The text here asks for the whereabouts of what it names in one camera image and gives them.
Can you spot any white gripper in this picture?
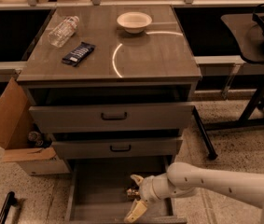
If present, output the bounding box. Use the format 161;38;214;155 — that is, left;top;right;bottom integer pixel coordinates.
124;174;197;223

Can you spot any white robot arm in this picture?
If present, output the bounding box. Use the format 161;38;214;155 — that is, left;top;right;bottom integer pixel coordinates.
124;162;264;224

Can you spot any bottom grey drawer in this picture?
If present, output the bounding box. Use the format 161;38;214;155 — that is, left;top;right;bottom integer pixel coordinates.
63;155;188;224

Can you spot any grey drawer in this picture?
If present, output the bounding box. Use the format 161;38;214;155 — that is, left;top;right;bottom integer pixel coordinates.
52;137;182;160
29;103;193;133
63;155;188;224

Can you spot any middle grey drawer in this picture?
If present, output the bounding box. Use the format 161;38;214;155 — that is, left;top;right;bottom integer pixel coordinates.
52;137;182;160

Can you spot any top grey drawer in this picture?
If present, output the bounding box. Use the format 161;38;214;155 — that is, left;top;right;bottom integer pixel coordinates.
29;103;193;133

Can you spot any grey drawer cabinet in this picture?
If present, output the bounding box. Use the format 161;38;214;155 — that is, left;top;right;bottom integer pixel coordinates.
16;5;202;224

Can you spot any can inside cardboard box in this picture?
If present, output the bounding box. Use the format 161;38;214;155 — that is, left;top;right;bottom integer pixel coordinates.
28;132;43;143

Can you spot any black bar on floor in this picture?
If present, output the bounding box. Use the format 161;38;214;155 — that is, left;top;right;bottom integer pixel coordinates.
0;191;18;224

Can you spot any black side table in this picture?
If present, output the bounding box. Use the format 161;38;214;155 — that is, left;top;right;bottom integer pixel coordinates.
205;4;264;131

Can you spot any brown cardboard box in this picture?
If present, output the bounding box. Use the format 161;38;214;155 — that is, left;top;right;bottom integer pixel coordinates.
0;78;70;175

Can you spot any dark blue snack bag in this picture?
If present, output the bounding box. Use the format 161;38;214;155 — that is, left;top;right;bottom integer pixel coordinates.
62;42;96;66

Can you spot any white paper bowl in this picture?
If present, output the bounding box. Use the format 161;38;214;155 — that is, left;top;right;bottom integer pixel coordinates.
117;12;152;34

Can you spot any clear plastic water bottle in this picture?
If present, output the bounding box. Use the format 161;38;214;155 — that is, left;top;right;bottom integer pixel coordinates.
48;16;79;48

